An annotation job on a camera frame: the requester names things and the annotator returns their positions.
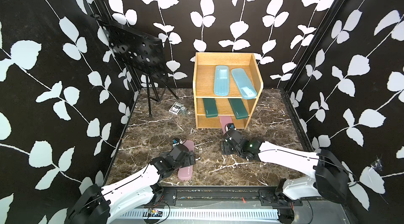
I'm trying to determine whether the stack of poker chips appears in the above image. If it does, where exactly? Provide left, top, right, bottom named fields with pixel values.
left=181, top=106, right=187, bottom=115

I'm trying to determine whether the white perforated cable duct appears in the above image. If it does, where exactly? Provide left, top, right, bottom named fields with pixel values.
left=119, top=208, right=280, bottom=221

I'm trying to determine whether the wooden three-tier shelf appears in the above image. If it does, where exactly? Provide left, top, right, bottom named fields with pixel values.
left=193, top=52, right=264, bottom=129

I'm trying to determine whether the small circuit board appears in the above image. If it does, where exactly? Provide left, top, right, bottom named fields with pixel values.
left=147, top=209, right=163, bottom=218

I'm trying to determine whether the light blue ribbed pencil case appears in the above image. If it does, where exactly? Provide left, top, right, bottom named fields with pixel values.
left=214, top=65, right=230, bottom=96

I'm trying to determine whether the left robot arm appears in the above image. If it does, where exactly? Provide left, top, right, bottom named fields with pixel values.
left=64, top=144, right=195, bottom=224

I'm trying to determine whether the dark green pencil case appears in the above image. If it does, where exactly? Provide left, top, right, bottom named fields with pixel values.
left=203, top=98, right=218, bottom=118
left=228, top=98, right=249, bottom=120

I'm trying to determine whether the black perforated music stand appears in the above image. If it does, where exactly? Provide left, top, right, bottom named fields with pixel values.
left=91, top=14, right=178, bottom=116

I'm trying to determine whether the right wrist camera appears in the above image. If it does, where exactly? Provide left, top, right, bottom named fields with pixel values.
left=225, top=123, right=235, bottom=132

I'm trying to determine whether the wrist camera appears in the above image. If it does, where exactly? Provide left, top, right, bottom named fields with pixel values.
left=225, top=123, right=235, bottom=132
left=172, top=138, right=183, bottom=147

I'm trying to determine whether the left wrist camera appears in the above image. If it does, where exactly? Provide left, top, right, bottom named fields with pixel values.
left=172, top=138, right=183, bottom=147

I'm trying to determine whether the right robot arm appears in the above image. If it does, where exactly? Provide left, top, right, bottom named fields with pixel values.
left=221, top=129, right=349, bottom=205

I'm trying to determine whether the light blue case with label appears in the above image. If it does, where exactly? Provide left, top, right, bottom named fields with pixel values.
left=231, top=68, right=257, bottom=100

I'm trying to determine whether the pink pencil case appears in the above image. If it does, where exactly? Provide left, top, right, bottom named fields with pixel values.
left=178, top=140, right=194, bottom=181
left=219, top=116, right=233, bottom=134

